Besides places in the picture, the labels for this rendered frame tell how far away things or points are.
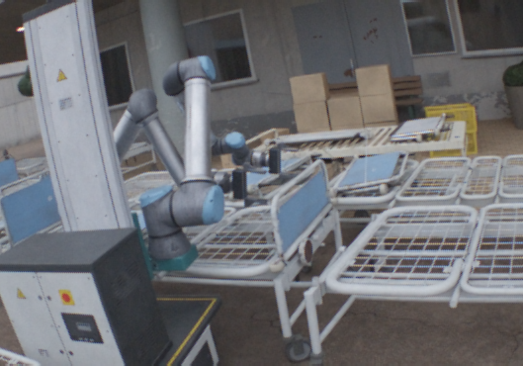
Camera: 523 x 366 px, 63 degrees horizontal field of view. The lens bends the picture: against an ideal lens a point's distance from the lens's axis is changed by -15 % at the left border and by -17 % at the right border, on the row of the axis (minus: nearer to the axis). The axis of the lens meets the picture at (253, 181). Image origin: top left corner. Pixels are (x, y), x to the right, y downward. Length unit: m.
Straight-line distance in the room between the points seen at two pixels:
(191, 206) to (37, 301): 0.73
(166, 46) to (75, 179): 5.16
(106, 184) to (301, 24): 6.75
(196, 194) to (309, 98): 4.03
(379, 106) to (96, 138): 4.27
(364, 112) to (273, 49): 3.23
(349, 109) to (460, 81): 2.77
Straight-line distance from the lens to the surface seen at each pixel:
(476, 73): 7.98
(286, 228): 2.17
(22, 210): 3.50
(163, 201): 1.98
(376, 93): 5.72
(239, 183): 2.23
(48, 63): 2.03
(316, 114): 5.84
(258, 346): 2.48
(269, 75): 8.66
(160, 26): 7.08
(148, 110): 2.13
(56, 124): 2.03
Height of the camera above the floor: 1.32
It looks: 13 degrees down
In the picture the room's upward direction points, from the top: 11 degrees counter-clockwise
